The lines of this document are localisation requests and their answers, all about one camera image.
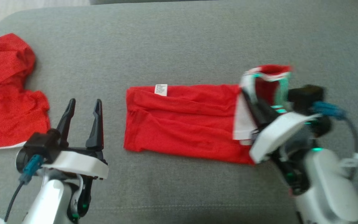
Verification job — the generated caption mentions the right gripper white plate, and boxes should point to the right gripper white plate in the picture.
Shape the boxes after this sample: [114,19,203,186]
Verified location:
[243,90,321,195]

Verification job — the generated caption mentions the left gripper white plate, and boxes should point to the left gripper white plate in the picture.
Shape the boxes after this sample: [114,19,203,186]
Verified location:
[42,98,109,218]

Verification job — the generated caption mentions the red shorts with white stripe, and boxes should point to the red shorts with white stripe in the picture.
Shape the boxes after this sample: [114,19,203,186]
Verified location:
[0,33,51,149]

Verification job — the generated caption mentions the red jersey with white trim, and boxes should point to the red jersey with white trim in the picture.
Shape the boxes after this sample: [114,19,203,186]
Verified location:
[124,64,292,165]

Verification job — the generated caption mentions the grey sofa seat cushion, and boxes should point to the grey sofa seat cushion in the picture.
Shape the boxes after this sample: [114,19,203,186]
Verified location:
[0,0,358,224]

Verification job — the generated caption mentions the right arm cable blue plug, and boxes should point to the right arm cable blue plug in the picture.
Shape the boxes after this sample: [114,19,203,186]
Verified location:
[312,101,358,156]

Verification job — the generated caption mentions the right cable white label tag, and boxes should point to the right cable white label tag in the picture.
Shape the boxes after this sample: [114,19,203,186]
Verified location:
[340,152,358,171]

